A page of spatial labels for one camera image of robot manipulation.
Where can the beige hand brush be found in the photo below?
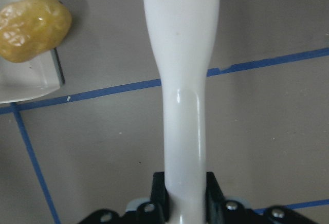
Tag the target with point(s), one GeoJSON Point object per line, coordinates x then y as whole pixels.
{"type": "Point", "coordinates": [182, 35]}

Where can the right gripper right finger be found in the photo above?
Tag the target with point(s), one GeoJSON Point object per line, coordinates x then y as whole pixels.
{"type": "Point", "coordinates": [220, 209]}

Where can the yellow potato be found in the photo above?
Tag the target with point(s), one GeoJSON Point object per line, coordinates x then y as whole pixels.
{"type": "Point", "coordinates": [32, 27]}

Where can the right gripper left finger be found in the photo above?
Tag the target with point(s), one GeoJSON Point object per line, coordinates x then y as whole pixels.
{"type": "Point", "coordinates": [155, 210]}

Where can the beige plastic dustpan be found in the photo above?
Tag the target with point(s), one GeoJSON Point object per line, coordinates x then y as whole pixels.
{"type": "Point", "coordinates": [32, 79]}

